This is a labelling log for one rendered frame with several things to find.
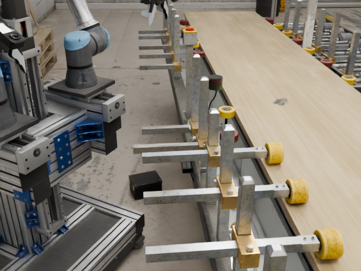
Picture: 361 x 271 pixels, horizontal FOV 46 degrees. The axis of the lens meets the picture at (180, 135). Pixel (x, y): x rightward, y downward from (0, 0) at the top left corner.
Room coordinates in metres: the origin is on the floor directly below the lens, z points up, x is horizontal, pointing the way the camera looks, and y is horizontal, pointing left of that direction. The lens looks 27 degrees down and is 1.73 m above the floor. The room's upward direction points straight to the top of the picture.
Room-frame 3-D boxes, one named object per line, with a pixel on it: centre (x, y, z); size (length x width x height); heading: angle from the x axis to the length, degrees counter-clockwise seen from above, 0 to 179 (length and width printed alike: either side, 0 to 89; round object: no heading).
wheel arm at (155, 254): (0.86, -0.16, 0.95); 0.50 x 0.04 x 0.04; 96
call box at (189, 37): (2.15, -0.05, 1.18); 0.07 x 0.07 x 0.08; 6
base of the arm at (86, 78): (1.87, 0.46, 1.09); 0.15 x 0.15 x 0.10
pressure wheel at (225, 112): (1.87, -0.22, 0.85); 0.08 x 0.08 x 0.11
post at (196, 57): (1.90, -0.07, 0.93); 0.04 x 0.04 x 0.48; 6
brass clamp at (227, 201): (1.13, -0.15, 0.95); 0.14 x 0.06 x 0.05; 6
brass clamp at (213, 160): (1.38, -0.12, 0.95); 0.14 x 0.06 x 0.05; 6
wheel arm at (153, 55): (3.09, 0.09, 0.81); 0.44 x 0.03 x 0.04; 96
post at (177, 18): (2.89, 0.02, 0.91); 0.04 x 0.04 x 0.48; 6
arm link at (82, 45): (1.88, 0.46, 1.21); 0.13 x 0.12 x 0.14; 159
